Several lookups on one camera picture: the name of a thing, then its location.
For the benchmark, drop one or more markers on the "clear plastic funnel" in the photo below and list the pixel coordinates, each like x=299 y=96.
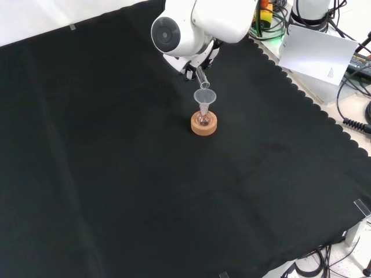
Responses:
x=204 y=97

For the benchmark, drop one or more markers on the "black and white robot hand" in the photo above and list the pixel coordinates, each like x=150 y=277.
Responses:
x=176 y=62

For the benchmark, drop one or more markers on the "small round-bottom glass flask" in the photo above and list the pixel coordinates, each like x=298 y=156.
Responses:
x=203 y=119

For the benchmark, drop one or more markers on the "yellow stop button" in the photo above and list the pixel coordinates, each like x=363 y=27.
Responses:
x=264 y=14

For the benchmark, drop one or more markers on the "clear graduated cylinder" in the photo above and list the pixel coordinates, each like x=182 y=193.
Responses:
x=202 y=77

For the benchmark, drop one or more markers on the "black bench cloth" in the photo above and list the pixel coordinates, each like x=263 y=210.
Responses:
x=116 y=173

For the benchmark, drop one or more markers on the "black power adapter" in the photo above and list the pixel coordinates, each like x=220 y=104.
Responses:
x=360 y=65

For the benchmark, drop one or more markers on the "clear cloth clip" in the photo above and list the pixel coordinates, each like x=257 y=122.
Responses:
x=72 y=27
x=224 y=275
x=363 y=207

